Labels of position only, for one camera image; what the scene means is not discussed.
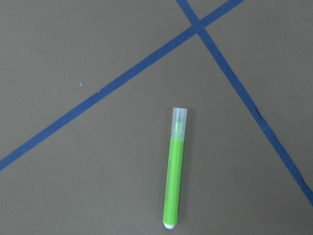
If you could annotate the green marker pen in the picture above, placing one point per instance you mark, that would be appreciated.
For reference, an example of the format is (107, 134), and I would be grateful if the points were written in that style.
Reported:
(175, 159)

